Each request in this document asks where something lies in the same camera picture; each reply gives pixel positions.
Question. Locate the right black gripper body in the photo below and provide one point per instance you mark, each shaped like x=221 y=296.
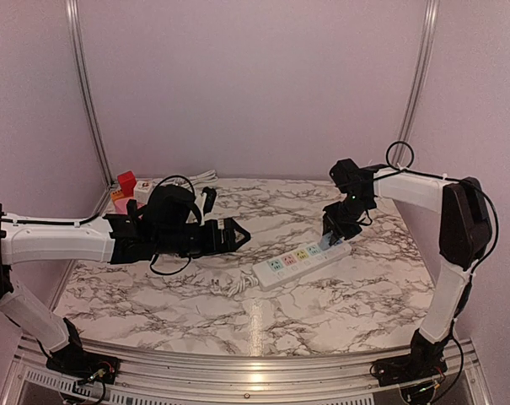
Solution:
x=349 y=212

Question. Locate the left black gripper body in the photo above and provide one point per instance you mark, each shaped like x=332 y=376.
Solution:
x=202 y=245

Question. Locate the blue small plug adapter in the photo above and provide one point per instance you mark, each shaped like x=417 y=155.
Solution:
x=325 y=242

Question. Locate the white multicolour power strip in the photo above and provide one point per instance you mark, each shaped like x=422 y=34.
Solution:
x=289 y=266

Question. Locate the white cube socket adapter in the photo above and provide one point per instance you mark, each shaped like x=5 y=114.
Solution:
x=142 y=191

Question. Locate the pink triangular power strip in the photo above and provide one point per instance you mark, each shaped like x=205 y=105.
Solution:
x=120 y=205

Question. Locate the orange power strip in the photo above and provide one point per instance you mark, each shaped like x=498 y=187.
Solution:
x=116 y=195

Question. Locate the red cube socket adapter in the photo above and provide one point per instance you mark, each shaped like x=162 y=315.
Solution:
x=127 y=182

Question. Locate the black power adapter with cable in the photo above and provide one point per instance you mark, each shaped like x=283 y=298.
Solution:
x=132 y=208

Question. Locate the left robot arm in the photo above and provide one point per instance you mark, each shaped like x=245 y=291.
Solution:
x=172 y=221

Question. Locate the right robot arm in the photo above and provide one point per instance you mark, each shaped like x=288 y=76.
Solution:
x=468 y=232

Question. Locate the aluminium front rail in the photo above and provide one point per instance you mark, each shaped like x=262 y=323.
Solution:
x=157 y=377

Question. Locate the right aluminium frame post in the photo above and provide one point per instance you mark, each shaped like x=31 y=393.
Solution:
x=396 y=153

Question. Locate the aluminium frame post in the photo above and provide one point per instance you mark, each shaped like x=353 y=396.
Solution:
x=396 y=153
x=76 y=38

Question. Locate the left aluminium frame post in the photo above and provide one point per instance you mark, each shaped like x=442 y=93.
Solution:
x=76 y=38

